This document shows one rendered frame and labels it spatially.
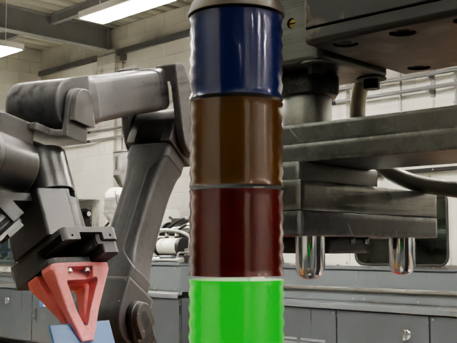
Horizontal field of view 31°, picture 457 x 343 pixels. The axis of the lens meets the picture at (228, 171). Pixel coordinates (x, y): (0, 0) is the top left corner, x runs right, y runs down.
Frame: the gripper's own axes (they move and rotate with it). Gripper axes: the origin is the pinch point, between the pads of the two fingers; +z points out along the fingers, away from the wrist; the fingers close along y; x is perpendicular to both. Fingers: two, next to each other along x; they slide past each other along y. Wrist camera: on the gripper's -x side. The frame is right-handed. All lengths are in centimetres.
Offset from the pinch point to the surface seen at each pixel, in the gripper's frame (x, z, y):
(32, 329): 463, -219, -698
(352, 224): -1.7, 4.6, 34.3
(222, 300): -26, 12, 44
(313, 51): -4.4, -6.6, 38.3
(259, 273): -25, 12, 45
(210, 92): -27, 5, 46
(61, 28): 591, -620, -661
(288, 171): -5.1, 0.1, 33.3
